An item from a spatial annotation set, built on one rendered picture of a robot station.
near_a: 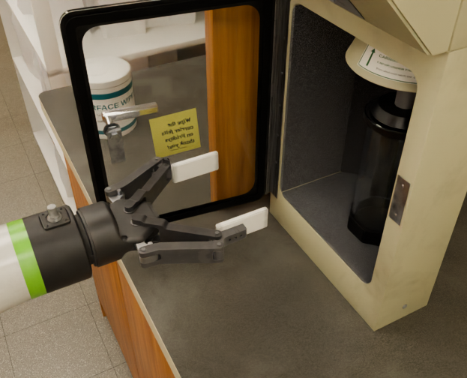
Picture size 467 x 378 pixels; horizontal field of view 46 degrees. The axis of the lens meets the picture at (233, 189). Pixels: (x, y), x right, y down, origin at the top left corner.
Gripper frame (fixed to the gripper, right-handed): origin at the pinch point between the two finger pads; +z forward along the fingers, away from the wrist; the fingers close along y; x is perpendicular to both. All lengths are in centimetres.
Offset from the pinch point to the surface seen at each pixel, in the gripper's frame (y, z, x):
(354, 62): 1.6, 19.2, -13.2
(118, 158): 18.4, -10.2, 3.4
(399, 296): -14.2, 21.2, 19.0
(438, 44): -14.2, 15.5, -22.9
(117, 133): 18.1, -9.8, -1.2
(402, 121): -4.2, 24.3, -5.6
